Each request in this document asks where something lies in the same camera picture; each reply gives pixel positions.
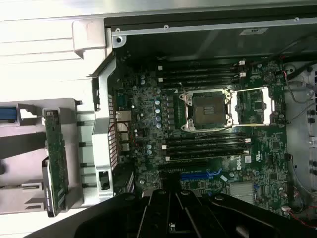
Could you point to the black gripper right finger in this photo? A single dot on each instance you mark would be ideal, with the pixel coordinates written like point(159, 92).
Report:
point(223, 218)

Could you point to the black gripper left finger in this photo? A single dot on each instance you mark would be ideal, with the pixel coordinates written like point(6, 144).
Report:
point(158, 218)

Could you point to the silver chipset heatsink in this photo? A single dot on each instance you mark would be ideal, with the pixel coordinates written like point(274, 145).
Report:
point(241, 193)

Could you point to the blue expansion slot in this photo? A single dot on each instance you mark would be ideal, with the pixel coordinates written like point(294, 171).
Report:
point(195, 176)

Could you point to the black RAM slot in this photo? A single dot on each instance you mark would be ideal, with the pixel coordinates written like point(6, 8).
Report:
point(198, 77)
point(198, 71)
point(205, 156)
point(205, 140)
point(198, 65)
point(205, 145)
point(205, 150)
point(198, 83)

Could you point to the green motherboard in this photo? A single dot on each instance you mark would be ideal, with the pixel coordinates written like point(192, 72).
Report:
point(260, 153)

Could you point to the silver rear port block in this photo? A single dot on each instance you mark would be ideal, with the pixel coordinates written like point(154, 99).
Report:
point(123, 116)

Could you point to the black and grey PC case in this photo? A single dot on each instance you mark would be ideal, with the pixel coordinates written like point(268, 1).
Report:
point(104, 124)

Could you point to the CPU socket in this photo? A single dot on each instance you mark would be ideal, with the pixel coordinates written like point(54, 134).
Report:
point(208, 109)

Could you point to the silver socket cover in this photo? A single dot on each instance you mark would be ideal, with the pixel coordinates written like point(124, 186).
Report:
point(268, 106)

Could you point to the grey parts rack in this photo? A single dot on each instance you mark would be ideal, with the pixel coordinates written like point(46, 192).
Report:
point(49, 102)

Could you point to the hard disk in blue carrier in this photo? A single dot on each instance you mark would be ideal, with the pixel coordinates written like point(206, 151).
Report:
point(7, 114)

